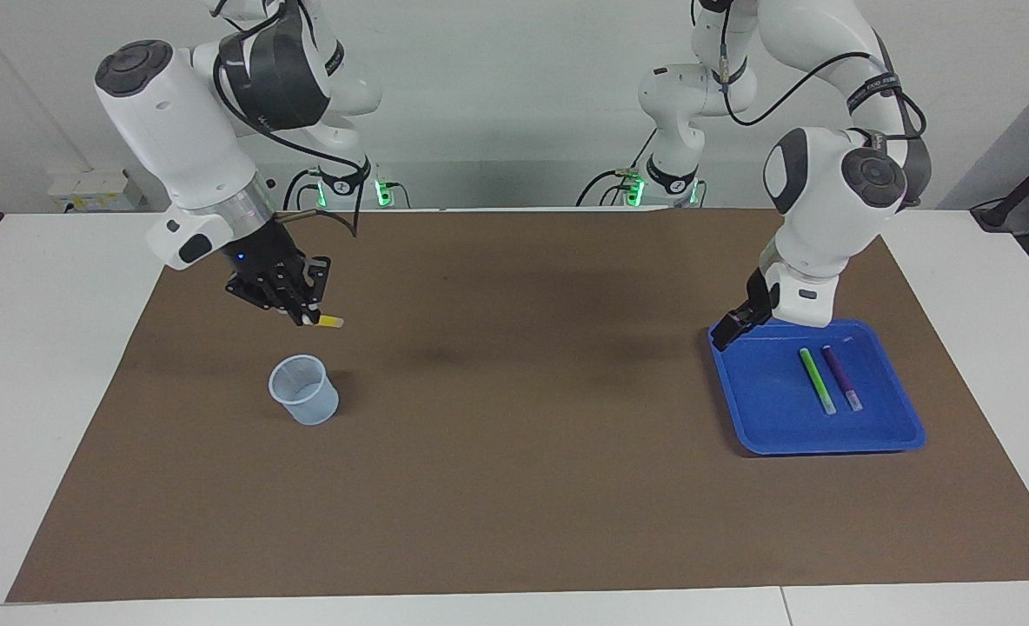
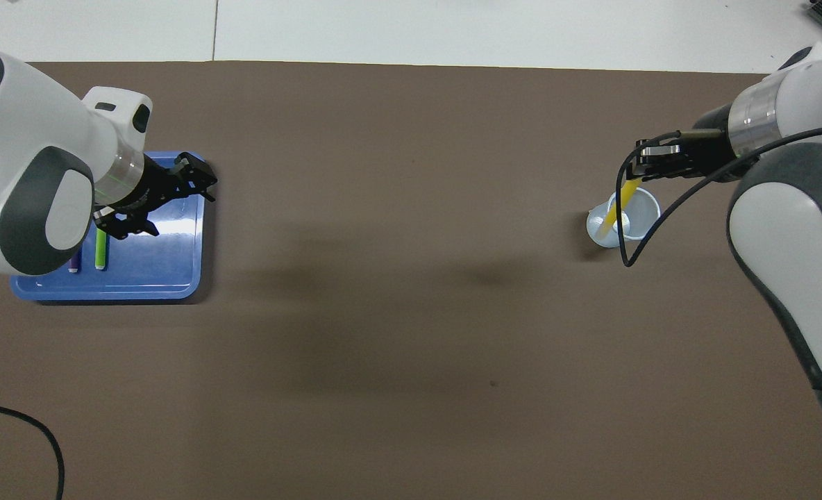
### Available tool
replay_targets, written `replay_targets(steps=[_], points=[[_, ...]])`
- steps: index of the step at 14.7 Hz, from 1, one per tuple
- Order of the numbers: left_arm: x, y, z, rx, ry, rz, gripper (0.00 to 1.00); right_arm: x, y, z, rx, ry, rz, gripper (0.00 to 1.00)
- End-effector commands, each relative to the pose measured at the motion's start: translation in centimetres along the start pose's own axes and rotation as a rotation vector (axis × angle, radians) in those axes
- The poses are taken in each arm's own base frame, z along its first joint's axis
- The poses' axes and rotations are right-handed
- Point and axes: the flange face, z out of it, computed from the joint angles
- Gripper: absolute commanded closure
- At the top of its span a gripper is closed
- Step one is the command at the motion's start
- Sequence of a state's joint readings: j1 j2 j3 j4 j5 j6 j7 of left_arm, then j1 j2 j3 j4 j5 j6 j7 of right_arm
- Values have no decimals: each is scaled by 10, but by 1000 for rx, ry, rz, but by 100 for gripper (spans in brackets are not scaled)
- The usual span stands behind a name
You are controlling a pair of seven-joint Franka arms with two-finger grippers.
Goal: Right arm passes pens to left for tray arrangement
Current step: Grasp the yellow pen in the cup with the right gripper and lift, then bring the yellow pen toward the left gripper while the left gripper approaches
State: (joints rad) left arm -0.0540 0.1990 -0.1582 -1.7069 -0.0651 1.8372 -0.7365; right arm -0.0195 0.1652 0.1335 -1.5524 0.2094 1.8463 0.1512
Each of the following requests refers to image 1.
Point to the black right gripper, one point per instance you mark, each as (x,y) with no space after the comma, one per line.
(262,265)

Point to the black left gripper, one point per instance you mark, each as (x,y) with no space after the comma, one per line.
(762,300)

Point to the yellow marker pen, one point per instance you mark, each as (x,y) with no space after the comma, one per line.
(330,322)

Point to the green marker pen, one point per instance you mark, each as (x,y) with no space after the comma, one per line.
(816,381)

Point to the purple marker pen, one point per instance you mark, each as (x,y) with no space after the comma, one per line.
(840,378)

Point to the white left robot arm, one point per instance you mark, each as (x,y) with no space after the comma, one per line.
(836,209)

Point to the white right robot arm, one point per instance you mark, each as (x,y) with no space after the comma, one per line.
(184,130)

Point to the blue plastic tray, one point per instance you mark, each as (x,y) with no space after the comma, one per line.
(784,426)

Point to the clear plastic cup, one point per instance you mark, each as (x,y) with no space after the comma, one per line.
(310,404)

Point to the brown table mat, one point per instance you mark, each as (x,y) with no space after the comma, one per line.
(514,487)

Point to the black stand with pole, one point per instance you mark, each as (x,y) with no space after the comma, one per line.
(1014,204)

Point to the white wall socket box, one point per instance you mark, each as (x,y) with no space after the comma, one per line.
(89,191)

